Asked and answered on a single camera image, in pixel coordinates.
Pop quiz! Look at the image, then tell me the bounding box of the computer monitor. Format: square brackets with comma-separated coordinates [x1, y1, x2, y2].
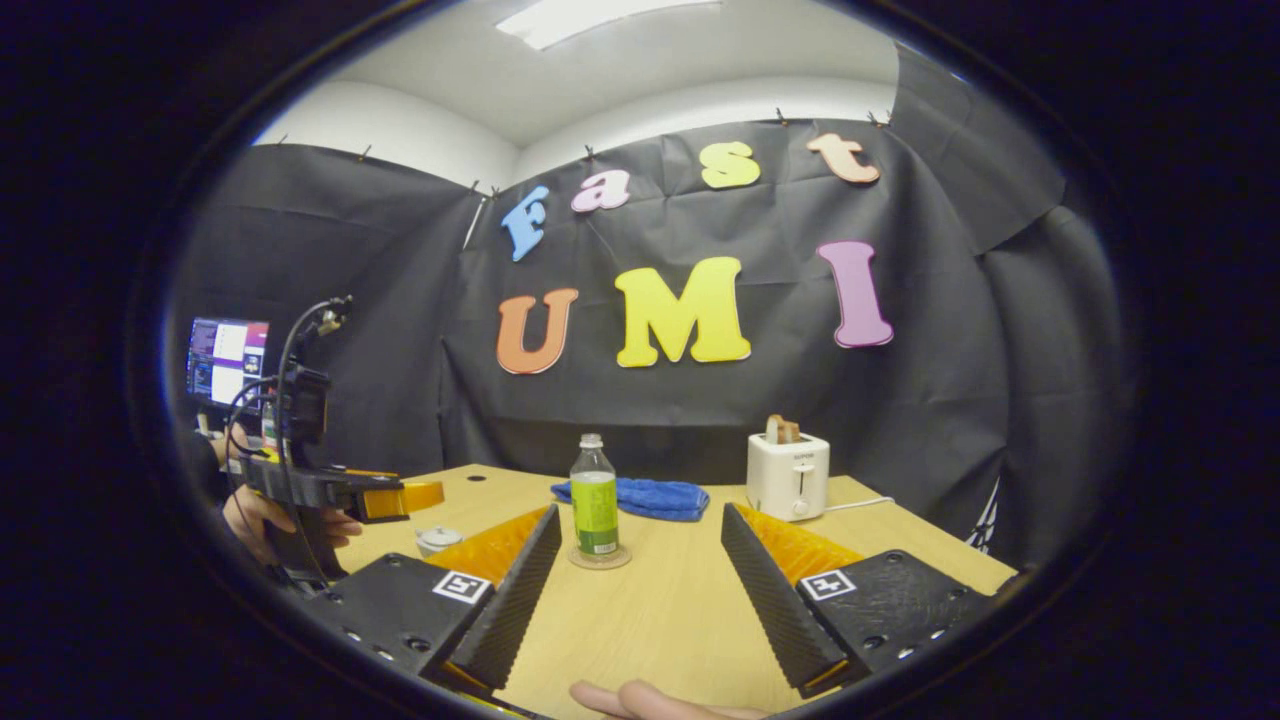
[186, 317, 272, 412]

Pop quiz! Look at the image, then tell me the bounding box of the green label water bottle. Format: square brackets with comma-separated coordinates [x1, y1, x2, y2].
[569, 433, 622, 558]

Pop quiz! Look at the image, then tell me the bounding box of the blue towel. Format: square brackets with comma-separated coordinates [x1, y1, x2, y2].
[551, 477, 712, 524]

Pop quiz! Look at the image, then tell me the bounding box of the round brown coaster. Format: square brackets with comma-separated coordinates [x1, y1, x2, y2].
[567, 543, 633, 572]

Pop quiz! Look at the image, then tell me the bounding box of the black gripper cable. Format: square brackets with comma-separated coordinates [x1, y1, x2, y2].
[224, 297, 349, 583]

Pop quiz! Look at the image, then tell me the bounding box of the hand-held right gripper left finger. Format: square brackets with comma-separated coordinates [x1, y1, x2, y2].
[298, 503, 564, 696]

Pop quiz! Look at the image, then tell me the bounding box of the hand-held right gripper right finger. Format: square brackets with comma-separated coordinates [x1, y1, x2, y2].
[719, 501, 1003, 701]

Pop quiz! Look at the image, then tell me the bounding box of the black backdrop cloth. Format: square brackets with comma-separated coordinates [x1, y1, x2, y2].
[170, 45, 1133, 573]

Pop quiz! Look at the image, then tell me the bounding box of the white toaster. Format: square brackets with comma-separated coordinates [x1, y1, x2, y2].
[746, 432, 832, 523]

